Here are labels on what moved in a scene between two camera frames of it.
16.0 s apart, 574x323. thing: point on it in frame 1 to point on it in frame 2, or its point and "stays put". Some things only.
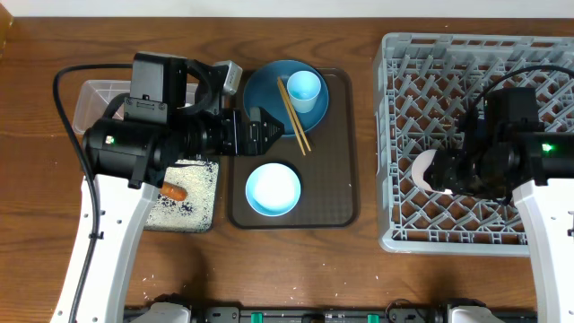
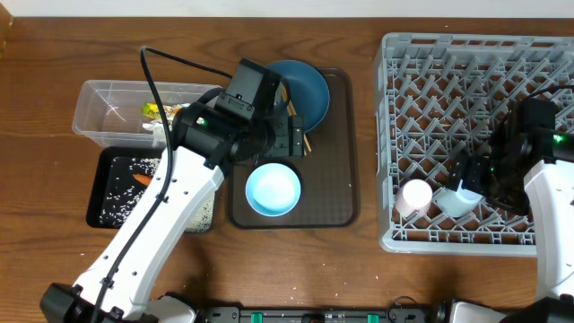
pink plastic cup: x=418 y=168 to x=413 y=198
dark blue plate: x=261 y=91 stays put
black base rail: x=398 y=314 stays put
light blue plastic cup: x=304 y=87 to x=461 y=202
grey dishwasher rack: x=424 y=88 stays put
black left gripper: x=253 y=144 to x=291 y=143
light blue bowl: x=273 y=189 stays put
